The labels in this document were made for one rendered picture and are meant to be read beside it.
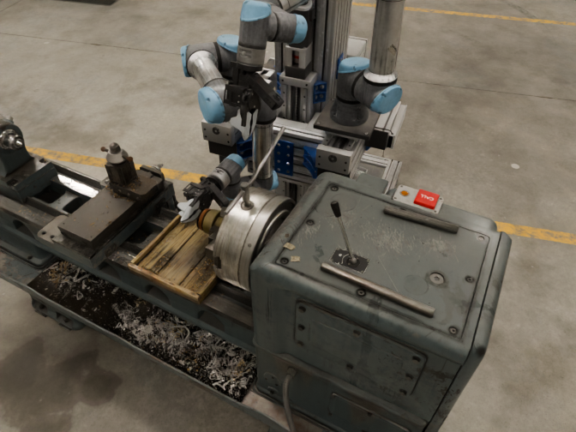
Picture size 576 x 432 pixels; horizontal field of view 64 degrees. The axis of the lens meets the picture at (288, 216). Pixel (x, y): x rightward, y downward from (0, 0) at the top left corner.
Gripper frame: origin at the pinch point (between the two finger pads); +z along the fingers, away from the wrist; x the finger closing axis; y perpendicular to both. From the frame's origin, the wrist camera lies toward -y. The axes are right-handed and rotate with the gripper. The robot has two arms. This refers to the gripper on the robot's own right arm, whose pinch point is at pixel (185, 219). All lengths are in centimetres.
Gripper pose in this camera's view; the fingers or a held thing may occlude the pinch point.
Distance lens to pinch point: 154.1
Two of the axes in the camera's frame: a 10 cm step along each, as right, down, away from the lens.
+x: 0.1, -7.2, -7.0
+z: -4.7, 6.1, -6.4
